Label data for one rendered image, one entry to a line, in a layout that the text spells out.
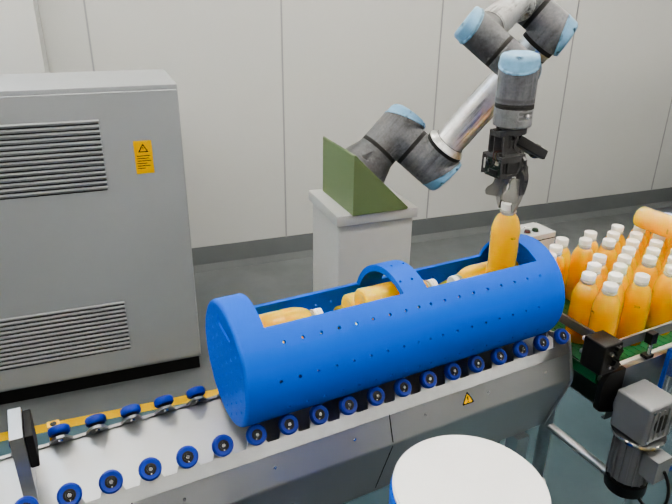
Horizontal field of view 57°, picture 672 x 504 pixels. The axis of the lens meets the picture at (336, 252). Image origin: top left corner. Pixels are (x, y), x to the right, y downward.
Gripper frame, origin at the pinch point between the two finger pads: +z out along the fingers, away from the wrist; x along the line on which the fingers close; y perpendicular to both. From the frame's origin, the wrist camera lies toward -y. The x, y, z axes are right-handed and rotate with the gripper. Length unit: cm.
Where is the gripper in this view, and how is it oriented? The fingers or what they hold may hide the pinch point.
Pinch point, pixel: (508, 205)
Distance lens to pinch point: 161.7
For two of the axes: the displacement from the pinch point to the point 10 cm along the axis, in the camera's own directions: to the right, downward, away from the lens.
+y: -8.9, 1.8, -4.2
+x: 4.6, 3.6, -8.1
